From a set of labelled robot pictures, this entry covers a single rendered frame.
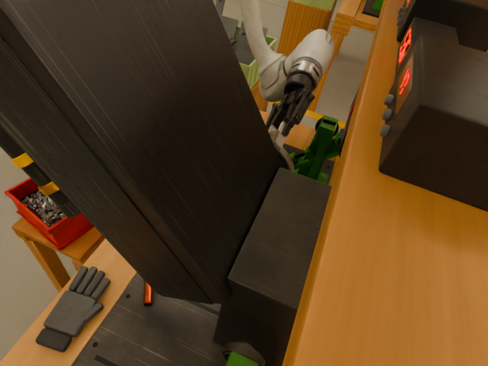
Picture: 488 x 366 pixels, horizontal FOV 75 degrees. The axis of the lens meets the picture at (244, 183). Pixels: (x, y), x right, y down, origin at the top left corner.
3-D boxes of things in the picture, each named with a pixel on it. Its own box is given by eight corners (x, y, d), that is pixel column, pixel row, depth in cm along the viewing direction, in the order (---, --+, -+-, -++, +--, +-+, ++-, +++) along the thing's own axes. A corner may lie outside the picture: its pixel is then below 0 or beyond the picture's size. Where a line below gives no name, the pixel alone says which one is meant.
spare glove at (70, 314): (75, 358, 71) (72, 354, 69) (32, 343, 72) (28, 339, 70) (121, 277, 85) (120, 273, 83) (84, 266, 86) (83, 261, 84)
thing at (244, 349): (219, 359, 59) (224, 348, 53) (226, 343, 61) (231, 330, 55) (258, 378, 57) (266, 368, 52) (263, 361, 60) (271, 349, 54)
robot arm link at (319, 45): (332, 73, 90) (302, 94, 101) (346, 40, 97) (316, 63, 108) (306, 47, 86) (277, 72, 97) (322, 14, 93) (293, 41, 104)
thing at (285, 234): (210, 340, 78) (224, 277, 53) (254, 243, 98) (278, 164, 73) (282, 375, 75) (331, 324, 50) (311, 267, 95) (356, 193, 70)
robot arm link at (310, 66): (311, 51, 87) (304, 65, 84) (328, 77, 91) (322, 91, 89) (285, 64, 94) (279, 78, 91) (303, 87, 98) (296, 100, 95)
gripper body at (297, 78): (281, 78, 91) (270, 101, 87) (306, 67, 85) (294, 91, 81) (296, 97, 95) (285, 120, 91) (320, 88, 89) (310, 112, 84)
